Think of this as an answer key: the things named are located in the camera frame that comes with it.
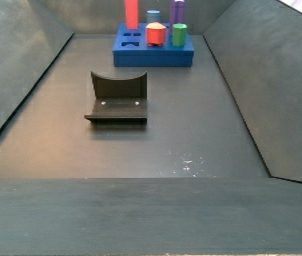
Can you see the light blue cylinder block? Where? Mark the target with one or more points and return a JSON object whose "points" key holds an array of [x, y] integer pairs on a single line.
{"points": [[152, 16]]}

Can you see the green cylinder block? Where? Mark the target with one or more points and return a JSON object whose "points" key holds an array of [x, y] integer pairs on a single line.
{"points": [[179, 31]]}

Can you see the blue shape sorter base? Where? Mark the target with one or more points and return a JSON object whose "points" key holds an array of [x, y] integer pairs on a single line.
{"points": [[132, 53]]}

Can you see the tall red rectangular block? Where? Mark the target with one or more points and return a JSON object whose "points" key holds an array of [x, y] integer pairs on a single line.
{"points": [[131, 6]]}

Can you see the red rounded wedge block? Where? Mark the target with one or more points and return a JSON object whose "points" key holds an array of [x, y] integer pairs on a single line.
{"points": [[156, 32]]}

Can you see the black curved fixture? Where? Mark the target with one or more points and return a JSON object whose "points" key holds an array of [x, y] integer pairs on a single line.
{"points": [[120, 98]]}

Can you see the purple star prism block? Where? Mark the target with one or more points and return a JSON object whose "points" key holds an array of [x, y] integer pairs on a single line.
{"points": [[176, 11]]}

